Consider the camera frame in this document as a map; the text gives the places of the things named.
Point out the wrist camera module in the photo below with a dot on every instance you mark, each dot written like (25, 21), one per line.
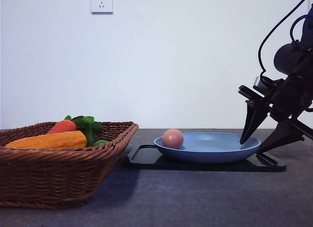
(270, 88)

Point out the brown wicker basket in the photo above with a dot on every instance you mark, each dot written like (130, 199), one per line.
(58, 178)

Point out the yellow toy corn cob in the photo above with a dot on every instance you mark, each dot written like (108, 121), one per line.
(61, 140)

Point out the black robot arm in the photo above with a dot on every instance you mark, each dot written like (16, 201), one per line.
(296, 58)

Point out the brown egg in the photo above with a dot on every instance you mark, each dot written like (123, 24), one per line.
(173, 138)

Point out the black rectangular tray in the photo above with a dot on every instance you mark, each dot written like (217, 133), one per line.
(147, 158)

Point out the orange toy carrot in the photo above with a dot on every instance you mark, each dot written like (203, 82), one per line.
(79, 123)

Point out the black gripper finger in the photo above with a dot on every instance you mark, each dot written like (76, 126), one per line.
(286, 132)
(255, 114)

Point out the blue round plate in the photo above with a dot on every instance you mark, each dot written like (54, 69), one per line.
(209, 148)

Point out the green toy chili pepper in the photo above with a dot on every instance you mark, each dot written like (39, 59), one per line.
(91, 129)

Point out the white wall socket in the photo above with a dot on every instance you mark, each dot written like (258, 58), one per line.
(101, 7)

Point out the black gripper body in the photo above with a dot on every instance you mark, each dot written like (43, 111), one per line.
(291, 97)

